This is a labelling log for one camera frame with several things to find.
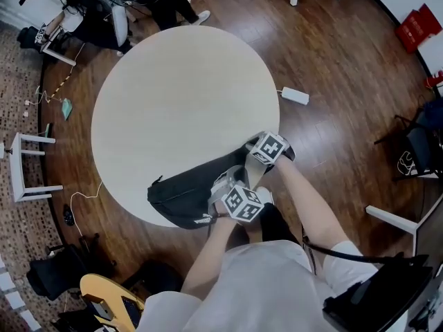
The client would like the white chair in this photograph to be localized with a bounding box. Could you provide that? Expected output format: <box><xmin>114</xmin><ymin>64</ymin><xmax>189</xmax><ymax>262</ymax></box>
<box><xmin>111</xmin><ymin>4</ymin><xmax>129</xmax><ymax>48</ymax></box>

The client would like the red cardboard box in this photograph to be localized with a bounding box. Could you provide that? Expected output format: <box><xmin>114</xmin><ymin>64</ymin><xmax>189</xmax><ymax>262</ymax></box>
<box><xmin>395</xmin><ymin>3</ymin><xmax>443</xmax><ymax>55</ymax></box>

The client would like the black cable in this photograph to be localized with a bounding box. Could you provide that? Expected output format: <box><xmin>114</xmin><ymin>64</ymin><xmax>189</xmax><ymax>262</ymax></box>
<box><xmin>301</xmin><ymin>225</ymin><xmax>406</xmax><ymax>266</ymax></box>

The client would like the black office chair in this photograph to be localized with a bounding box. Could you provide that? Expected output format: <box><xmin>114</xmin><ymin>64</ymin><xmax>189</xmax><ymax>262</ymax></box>
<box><xmin>26</xmin><ymin>232</ymin><xmax>117</xmax><ymax>301</ymax></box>

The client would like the white stool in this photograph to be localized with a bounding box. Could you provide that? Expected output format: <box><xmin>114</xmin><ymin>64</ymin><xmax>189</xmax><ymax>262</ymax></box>
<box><xmin>9</xmin><ymin>132</ymin><xmax>64</xmax><ymax>203</ymax></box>

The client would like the yellow black striped tape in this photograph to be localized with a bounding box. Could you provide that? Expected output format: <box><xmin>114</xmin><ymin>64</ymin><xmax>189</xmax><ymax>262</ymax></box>
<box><xmin>47</xmin><ymin>73</ymin><xmax>73</xmax><ymax>104</ymax></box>

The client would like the person's black trouser leg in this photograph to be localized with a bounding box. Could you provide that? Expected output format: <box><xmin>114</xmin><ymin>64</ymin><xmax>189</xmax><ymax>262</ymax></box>
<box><xmin>259</xmin><ymin>202</ymin><xmax>300</xmax><ymax>245</ymax></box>

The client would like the small black floor item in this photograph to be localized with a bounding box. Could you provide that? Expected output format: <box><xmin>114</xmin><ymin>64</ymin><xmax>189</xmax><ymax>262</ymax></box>
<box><xmin>62</xmin><ymin>203</ymin><xmax>75</xmax><ymax>227</ymax></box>

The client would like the white floor cable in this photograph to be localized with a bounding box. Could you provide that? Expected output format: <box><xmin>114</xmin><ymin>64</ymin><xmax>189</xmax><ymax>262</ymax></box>
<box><xmin>69</xmin><ymin>181</ymin><xmax>103</xmax><ymax>237</ymax></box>

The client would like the person's white shoe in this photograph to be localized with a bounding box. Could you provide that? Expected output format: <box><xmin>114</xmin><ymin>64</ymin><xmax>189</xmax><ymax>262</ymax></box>
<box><xmin>255</xmin><ymin>186</ymin><xmax>275</xmax><ymax>206</ymax></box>

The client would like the person's white shirt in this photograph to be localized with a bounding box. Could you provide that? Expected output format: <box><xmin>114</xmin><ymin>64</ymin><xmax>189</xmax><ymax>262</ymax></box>
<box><xmin>136</xmin><ymin>239</ymin><xmax>409</xmax><ymax>332</ymax></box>

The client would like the black body-worn device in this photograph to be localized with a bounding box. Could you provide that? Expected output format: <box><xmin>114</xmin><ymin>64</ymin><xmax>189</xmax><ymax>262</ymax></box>
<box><xmin>321</xmin><ymin>252</ymin><xmax>434</xmax><ymax>332</ymax></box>

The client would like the teal floor item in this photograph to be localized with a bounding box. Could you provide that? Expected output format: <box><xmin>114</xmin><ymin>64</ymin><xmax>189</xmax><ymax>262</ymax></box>
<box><xmin>60</xmin><ymin>98</ymin><xmax>74</xmax><ymax>122</ymax></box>

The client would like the yellow chair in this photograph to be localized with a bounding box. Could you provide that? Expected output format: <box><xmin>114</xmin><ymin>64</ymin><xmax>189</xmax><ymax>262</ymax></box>
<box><xmin>79</xmin><ymin>273</ymin><xmax>146</xmax><ymax>332</ymax></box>

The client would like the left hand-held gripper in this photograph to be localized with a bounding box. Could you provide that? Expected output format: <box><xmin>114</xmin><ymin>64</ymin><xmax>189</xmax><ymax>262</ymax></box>
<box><xmin>207</xmin><ymin>166</ymin><xmax>266</xmax><ymax>224</ymax></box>

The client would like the black bag with zipper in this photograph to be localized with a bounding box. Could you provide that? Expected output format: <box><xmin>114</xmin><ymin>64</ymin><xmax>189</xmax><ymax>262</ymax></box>
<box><xmin>147</xmin><ymin>143</ymin><xmax>257</xmax><ymax>230</ymax></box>

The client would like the person's left forearm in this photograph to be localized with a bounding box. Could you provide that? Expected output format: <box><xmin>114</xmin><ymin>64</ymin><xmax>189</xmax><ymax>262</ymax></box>
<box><xmin>180</xmin><ymin>215</ymin><xmax>251</xmax><ymax>293</ymax></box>

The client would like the white power strip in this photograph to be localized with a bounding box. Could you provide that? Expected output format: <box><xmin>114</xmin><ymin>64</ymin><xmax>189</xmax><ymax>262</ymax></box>
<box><xmin>281</xmin><ymin>86</ymin><xmax>310</xmax><ymax>107</ymax></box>

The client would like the person's right forearm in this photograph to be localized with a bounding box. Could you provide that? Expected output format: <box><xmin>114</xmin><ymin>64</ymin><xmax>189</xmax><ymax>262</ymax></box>
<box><xmin>275</xmin><ymin>156</ymin><xmax>350</xmax><ymax>252</ymax></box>

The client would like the red fire extinguisher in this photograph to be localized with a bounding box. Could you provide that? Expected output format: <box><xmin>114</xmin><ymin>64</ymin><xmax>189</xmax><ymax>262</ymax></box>
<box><xmin>424</xmin><ymin>68</ymin><xmax>443</xmax><ymax>90</ymax></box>

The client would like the black chair with bag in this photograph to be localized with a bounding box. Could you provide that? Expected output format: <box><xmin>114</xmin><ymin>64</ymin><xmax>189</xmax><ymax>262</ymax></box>
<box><xmin>374</xmin><ymin>98</ymin><xmax>443</xmax><ymax>183</ymax></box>

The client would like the white side table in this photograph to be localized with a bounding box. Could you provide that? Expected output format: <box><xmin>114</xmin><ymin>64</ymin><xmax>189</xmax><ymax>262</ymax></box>
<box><xmin>365</xmin><ymin>192</ymin><xmax>443</xmax><ymax>249</ymax></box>

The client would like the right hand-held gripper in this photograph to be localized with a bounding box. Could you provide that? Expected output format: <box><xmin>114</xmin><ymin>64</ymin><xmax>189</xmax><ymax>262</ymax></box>
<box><xmin>244</xmin><ymin>131</ymin><xmax>297</xmax><ymax>165</ymax></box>

